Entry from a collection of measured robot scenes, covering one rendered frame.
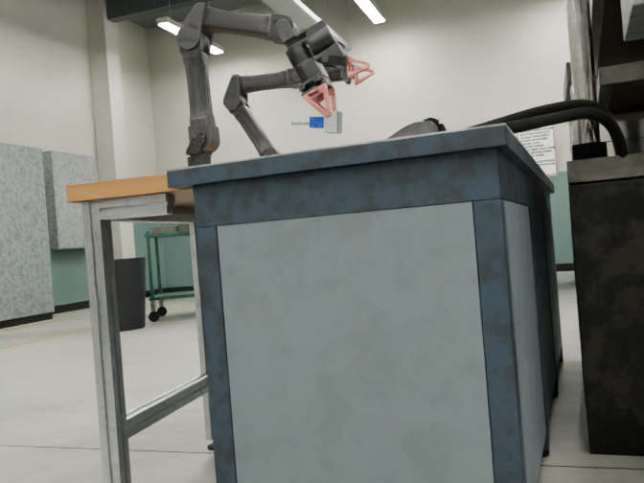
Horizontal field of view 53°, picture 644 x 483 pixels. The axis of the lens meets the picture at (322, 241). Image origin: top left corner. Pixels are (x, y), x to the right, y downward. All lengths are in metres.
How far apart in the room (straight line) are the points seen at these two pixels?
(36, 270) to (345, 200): 6.78
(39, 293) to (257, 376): 6.62
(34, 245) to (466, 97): 5.78
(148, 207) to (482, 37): 8.19
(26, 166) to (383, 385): 6.93
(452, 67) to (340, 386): 8.29
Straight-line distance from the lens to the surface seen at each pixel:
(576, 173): 1.86
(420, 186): 1.21
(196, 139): 1.74
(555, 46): 9.35
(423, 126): 1.85
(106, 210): 1.58
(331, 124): 1.67
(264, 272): 1.33
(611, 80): 2.00
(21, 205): 7.80
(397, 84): 9.50
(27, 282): 7.77
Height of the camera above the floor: 0.62
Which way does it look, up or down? level
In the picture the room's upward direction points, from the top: 5 degrees counter-clockwise
